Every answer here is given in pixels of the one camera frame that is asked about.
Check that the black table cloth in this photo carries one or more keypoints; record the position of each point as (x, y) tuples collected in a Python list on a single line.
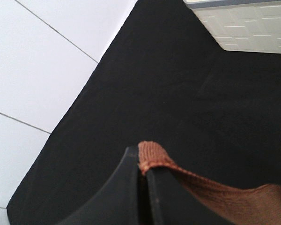
[(163, 79)]

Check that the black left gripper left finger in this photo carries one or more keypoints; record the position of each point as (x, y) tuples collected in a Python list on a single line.
[(116, 203)]

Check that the white plastic storage bin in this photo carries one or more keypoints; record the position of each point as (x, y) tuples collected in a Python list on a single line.
[(241, 25)]

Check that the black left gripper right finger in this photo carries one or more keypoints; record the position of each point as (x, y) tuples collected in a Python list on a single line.
[(174, 204)]

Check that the brown towel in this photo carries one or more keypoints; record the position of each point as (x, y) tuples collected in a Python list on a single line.
[(255, 206)]

